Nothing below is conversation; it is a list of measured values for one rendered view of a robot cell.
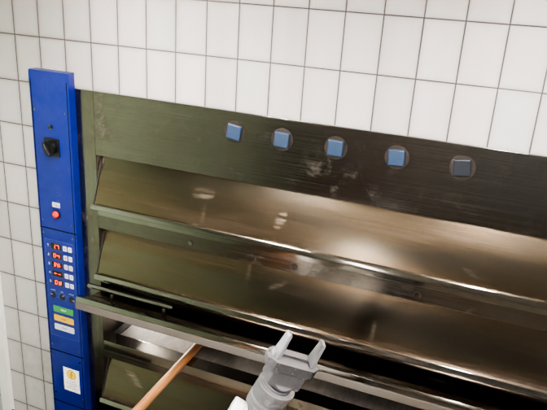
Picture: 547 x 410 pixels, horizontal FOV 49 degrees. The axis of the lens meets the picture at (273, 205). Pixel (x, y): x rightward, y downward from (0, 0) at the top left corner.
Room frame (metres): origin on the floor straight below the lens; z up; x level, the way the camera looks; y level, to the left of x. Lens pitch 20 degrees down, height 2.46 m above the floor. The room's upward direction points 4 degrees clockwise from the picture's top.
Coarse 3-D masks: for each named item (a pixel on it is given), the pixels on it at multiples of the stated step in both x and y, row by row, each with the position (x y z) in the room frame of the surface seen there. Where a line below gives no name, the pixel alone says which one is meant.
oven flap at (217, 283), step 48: (144, 240) 1.88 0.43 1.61; (144, 288) 1.80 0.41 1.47; (192, 288) 1.77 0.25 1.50; (240, 288) 1.72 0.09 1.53; (288, 288) 1.68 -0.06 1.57; (336, 288) 1.64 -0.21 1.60; (336, 336) 1.58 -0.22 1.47; (384, 336) 1.55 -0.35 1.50; (432, 336) 1.51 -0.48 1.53; (480, 336) 1.48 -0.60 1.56; (528, 336) 1.44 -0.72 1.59; (528, 384) 1.40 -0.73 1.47
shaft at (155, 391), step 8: (192, 352) 1.83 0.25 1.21; (184, 360) 1.78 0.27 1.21; (176, 368) 1.73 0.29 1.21; (168, 376) 1.68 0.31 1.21; (160, 384) 1.64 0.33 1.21; (152, 392) 1.59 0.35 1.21; (144, 400) 1.55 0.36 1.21; (152, 400) 1.57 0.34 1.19; (136, 408) 1.51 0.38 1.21; (144, 408) 1.53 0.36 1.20
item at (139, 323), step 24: (96, 312) 1.74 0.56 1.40; (144, 312) 1.75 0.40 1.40; (168, 312) 1.77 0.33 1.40; (192, 312) 1.80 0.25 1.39; (192, 336) 1.62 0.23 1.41; (240, 336) 1.65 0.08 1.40; (264, 336) 1.67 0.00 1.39; (264, 360) 1.53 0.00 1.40; (336, 360) 1.56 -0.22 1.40; (360, 360) 1.57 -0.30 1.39; (384, 360) 1.59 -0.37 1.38; (360, 384) 1.43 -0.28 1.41; (408, 384) 1.46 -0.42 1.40; (432, 384) 1.47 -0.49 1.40; (456, 384) 1.49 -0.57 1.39; (432, 408) 1.36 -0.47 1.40; (504, 408) 1.38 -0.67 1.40; (528, 408) 1.39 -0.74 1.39
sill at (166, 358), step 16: (112, 336) 1.94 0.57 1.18; (128, 352) 1.88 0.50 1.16; (144, 352) 1.85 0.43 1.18; (160, 352) 1.86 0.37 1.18; (176, 352) 1.86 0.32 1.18; (192, 368) 1.78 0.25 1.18; (208, 368) 1.78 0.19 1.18; (224, 368) 1.79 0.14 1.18; (224, 384) 1.74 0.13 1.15; (240, 384) 1.72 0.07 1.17; (304, 400) 1.64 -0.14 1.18; (320, 400) 1.65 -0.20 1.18; (336, 400) 1.65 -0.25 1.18
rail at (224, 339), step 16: (96, 304) 1.75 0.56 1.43; (112, 304) 1.74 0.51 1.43; (144, 320) 1.68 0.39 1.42; (160, 320) 1.67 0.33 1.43; (208, 336) 1.60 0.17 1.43; (224, 336) 1.60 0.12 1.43; (256, 352) 1.54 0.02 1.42; (320, 368) 1.48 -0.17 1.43; (336, 368) 1.47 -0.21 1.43; (368, 384) 1.42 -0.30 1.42; (384, 384) 1.41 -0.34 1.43; (432, 400) 1.36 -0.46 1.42; (448, 400) 1.35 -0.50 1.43
